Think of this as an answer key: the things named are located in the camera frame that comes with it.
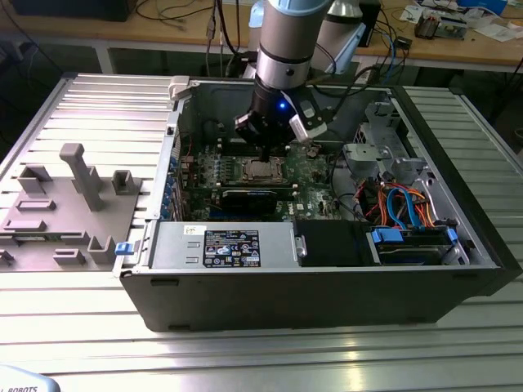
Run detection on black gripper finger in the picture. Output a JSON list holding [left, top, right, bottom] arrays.
[[267, 120, 296, 153], [233, 109, 273, 163]]

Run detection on metal socket cover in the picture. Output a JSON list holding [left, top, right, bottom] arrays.
[[241, 157, 287, 182]]

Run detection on silver CPU chip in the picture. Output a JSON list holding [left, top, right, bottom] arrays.
[[248, 160, 275, 177]]

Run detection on copper CPU cooler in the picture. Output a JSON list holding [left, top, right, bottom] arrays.
[[413, 11, 441, 41]]

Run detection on green motherboard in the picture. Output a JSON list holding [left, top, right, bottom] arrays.
[[179, 140, 359, 224]]

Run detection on black graphics card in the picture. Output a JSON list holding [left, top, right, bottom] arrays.
[[220, 188, 279, 216]]

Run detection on white case latch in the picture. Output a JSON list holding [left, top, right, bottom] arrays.
[[168, 75, 192, 102]]

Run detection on silver drive cage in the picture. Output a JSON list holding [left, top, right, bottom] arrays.
[[342, 100, 440, 193]]

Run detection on wooden workbench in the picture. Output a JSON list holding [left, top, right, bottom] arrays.
[[0, 0, 523, 74]]

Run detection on tall black box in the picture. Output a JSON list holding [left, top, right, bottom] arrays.
[[361, 0, 382, 48]]

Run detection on grey power supply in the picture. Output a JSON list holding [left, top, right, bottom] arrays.
[[145, 220, 298, 271]]

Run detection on black PC case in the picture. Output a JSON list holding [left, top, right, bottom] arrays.
[[112, 75, 523, 334]]

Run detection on hard disk in blue carrier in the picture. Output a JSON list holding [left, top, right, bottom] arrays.
[[364, 226, 459, 267]]

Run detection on small electronic module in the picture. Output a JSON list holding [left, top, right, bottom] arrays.
[[439, 14, 470, 42]]

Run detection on grey parts rack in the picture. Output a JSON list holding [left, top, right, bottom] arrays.
[[0, 142, 145, 274]]

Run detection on wide black box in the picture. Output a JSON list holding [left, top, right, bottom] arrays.
[[7, 0, 132, 22]]

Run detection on blue box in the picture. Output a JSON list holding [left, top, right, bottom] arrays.
[[456, 0, 510, 11]]

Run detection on green RAM stick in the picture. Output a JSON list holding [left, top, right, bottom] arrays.
[[11, 233, 63, 243]]

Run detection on white paper sheets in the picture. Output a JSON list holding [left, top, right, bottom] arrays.
[[473, 22, 522, 44]]

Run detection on pale blue teach pendant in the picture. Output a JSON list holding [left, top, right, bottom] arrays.
[[0, 363, 62, 392]]

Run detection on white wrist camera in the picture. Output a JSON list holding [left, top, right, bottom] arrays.
[[288, 99, 329, 143]]

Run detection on blue data wire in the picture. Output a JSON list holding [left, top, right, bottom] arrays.
[[386, 186, 424, 229]]

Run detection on blue cable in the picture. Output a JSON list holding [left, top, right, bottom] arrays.
[[387, 34, 404, 81]]

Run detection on orange wire bundle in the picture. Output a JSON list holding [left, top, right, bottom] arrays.
[[359, 181, 449, 229]]

